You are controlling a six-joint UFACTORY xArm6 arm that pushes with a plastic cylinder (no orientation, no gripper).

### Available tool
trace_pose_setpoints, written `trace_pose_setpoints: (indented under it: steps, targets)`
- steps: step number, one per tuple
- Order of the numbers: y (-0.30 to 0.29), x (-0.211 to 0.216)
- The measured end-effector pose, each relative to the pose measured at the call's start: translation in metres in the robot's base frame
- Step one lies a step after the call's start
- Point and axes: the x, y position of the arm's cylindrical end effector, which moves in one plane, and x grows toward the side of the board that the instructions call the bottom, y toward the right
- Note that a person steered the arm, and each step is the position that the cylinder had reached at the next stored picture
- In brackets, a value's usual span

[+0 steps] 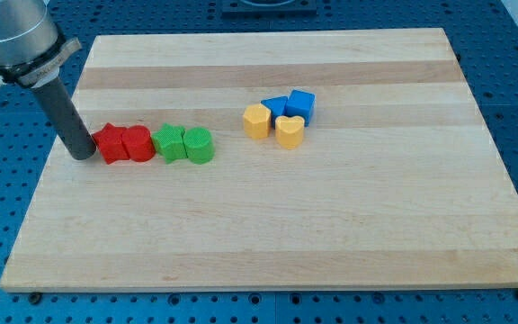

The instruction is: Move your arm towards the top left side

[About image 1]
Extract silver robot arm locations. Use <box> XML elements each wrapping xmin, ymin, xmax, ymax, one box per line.
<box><xmin>0</xmin><ymin>0</ymin><xmax>81</xmax><ymax>88</ymax></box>

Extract yellow heart block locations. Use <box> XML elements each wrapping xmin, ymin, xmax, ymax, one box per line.
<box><xmin>275</xmin><ymin>116</ymin><xmax>305</xmax><ymax>149</ymax></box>

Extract yellow hexagon block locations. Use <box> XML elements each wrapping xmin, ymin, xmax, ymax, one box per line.
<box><xmin>243</xmin><ymin>103</ymin><xmax>272</xmax><ymax>140</ymax></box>

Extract blue triangle block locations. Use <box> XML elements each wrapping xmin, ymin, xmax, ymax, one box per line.
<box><xmin>261</xmin><ymin>96</ymin><xmax>288</xmax><ymax>129</ymax></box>

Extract green cylinder block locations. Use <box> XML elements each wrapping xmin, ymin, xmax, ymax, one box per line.
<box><xmin>183</xmin><ymin>127</ymin><xmax>215</xmax><ymax>164</ymax></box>

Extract blue cube block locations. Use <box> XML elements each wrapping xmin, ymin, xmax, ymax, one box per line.
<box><xmin>284</xmin><ymin>89</ymin><xmax>316</xmax><ymax>127</ymax></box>

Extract green star block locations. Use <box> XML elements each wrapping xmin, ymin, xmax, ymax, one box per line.
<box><xmin>151</xmin><ymin>123</ymin><xmax>187</xmax><ymax>164</ymax></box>

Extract red cylinder block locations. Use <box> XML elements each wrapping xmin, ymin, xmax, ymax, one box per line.
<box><xmin>121</xmin><ymin>125</ymin><xmax>156</xmax><ymax>162</ymax></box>

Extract light wooden board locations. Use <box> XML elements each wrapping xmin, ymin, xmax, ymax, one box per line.
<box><xmin>0</xmin><ymin>28</ymin><xmax>518</xmax><ymax>293</ymax></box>

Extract red star block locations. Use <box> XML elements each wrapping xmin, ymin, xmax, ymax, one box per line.
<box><xmin>92</xmin><ymin>123</ymin><xmax>130</xmax><ymax>165</ymax></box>

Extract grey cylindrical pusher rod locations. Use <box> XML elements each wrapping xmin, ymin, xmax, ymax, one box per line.
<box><xmin>31</xmin><ymin>77</ymin><xmax>96</xmax><ymax>160</ymax></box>

